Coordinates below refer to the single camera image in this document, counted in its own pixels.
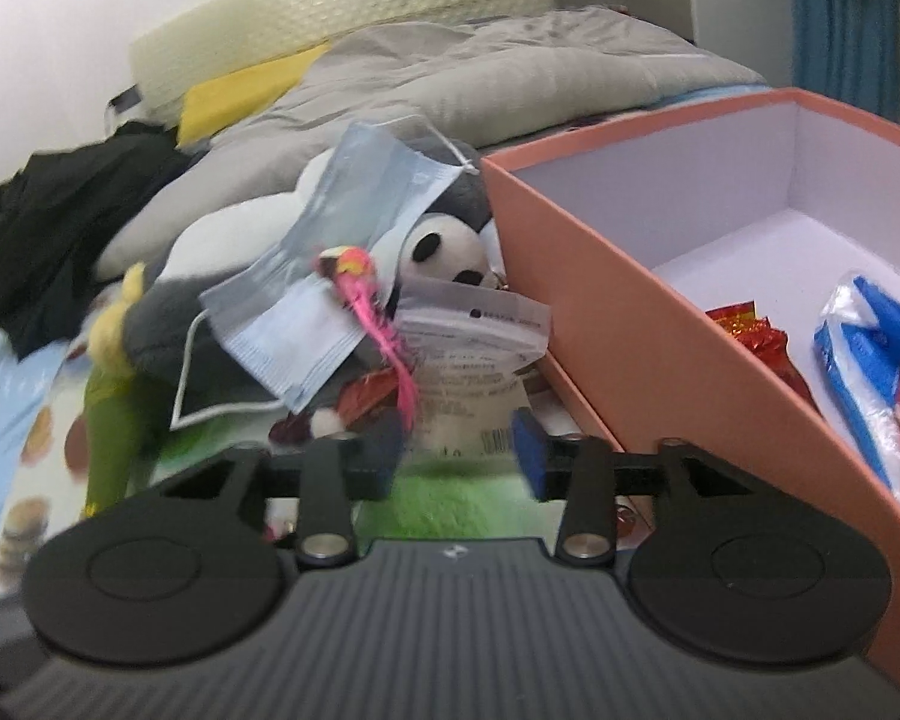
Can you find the dark red snack packet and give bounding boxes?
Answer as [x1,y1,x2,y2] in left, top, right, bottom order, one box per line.
[336,371,415,430]

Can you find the blue curtain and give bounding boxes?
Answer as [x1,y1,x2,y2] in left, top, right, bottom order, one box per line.
[787,0,900,125]

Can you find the blue white plastic bag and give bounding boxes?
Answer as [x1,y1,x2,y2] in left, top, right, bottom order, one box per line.
[814,270,900,505]

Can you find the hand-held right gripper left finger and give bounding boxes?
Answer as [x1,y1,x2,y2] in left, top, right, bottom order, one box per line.
[154,414,407,569]

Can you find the light blue bedsheet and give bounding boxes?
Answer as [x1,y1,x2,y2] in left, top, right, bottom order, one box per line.
[0,330,70,595]

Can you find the pink tassel charm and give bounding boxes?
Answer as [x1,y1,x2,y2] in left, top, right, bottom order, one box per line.
[315,244,421,430]

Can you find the pink cardboard box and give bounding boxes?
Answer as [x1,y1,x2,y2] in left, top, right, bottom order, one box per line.
[481,88,900,698]

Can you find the black wall socket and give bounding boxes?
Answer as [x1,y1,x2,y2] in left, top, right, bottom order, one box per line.
[105,86,145,122]

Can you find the yellow pillow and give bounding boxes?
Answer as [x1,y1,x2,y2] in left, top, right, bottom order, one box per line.
[178,41,332,147]

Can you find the green fabric massage hammer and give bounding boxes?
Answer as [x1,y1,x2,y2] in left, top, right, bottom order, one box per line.
[82,262,160,520]

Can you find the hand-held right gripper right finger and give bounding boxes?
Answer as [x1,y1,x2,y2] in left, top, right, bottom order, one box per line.
[511,408,760,565]

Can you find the small panda plush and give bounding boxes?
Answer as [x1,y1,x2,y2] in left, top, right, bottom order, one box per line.
[394,210,500,310]

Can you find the grey duvet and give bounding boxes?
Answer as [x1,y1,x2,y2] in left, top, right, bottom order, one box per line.
[94,6,766,280]

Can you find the cream quilted headboard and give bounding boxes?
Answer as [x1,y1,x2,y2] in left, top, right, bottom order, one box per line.
[130,0,556,128]

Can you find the black clothing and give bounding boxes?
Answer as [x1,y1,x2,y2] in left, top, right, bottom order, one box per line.
[0,120,196,361]

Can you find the grey white penguin plush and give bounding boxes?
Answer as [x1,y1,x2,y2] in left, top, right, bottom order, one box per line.
[90,136,496,391]

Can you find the shiny red gold packet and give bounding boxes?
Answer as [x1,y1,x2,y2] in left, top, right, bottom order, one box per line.
[705,300,820,415]

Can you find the clear zip bag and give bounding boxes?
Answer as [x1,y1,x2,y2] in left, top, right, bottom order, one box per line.
[394,277,553,467]

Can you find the blue face mask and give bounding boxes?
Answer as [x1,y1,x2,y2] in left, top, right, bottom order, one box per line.
[199,274,370,415]
[281,120,485,308]

